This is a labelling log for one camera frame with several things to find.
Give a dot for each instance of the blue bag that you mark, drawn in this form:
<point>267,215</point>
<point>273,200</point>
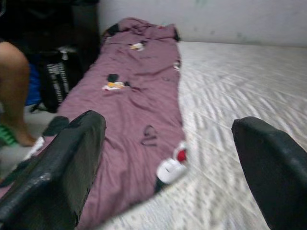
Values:
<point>33,86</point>

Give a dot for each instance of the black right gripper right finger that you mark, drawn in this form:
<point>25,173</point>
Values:
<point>275,172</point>

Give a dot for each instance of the purple cartoon print blanket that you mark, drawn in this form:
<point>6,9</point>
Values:
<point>134,95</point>

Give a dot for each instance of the white quilted mattress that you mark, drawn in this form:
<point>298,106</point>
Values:
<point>227,83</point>

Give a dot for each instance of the black bag white print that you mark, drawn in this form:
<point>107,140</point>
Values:
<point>55,81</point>

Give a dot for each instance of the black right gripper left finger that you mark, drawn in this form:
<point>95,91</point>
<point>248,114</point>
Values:
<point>60,172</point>

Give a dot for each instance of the dark wardrobe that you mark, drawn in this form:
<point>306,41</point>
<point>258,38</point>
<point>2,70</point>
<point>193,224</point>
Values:
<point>48,24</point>

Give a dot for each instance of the person bare leg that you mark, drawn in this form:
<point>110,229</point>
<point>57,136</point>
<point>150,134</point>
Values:
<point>14,83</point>

